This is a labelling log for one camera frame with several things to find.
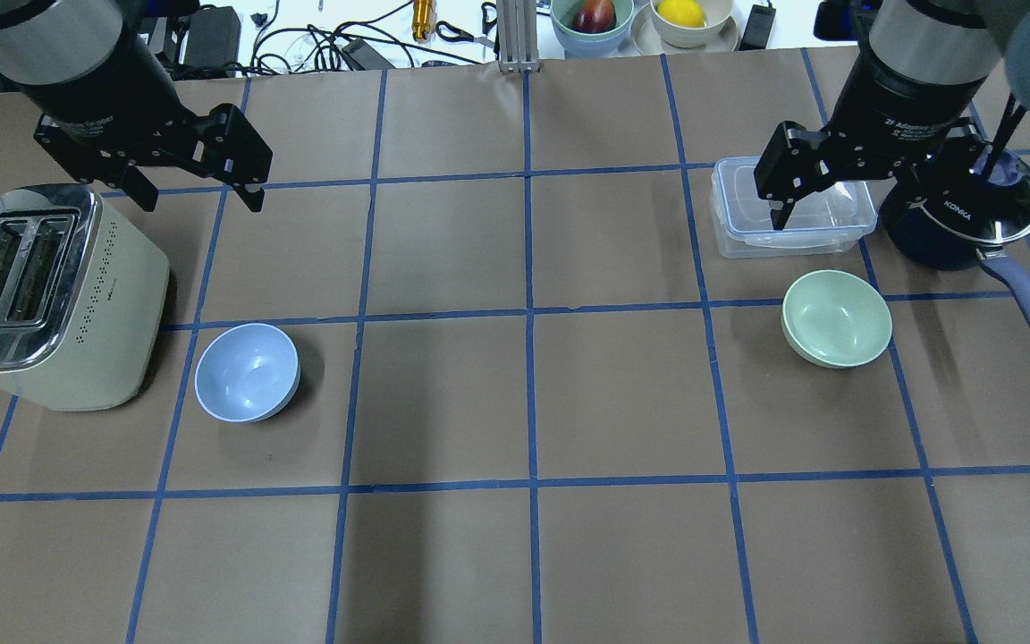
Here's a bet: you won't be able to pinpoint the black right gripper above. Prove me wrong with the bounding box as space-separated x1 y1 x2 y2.
755 45 990 231

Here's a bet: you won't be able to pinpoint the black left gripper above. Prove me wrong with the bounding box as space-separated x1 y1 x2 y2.
0 26 274 213

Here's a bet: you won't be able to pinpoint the green bowl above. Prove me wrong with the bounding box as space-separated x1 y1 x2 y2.
781 269 892 369

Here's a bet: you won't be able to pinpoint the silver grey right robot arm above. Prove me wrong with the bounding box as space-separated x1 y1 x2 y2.
755 1 1030 231

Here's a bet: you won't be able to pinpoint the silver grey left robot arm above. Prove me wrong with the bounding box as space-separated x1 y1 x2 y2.
0 1 273 212

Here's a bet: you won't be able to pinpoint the beige bowl with lemon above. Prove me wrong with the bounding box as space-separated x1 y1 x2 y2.
649 1 733 48

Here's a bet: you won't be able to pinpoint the light blue bowl with fruit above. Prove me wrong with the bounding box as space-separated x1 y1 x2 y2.
549 1 636 57

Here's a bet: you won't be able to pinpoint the clear plastic food container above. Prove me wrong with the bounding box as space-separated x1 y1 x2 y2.
711 157 878 259

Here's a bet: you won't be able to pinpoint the dark blue saucepan with lid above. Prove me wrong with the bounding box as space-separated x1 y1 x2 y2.
880 151 1030 327

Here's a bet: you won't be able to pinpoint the black power brick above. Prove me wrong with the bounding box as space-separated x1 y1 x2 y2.
182 5 241 78

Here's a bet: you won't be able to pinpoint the black power adapter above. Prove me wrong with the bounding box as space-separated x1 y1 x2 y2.
737 1 776 50

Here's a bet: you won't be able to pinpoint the cream two-slot toaster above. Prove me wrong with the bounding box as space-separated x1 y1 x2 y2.
0 184 169 411

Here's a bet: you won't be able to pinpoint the yellow lemon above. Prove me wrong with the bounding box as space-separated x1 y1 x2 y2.
655 0 707 29

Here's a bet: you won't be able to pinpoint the beige plate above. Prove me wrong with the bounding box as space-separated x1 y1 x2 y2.
630 4 739 55

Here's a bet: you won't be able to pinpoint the red mango fruit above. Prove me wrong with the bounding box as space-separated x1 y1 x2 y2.
570 0 617 34

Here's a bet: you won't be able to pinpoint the black tangled cables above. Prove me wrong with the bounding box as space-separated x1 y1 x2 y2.
247 0 502 77

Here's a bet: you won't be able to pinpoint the orange screwdriver handle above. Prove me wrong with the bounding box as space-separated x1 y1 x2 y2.
411 0 435 42

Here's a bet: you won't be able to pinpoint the aluminium profile post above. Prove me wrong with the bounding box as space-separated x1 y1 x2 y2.
495 0 541 76

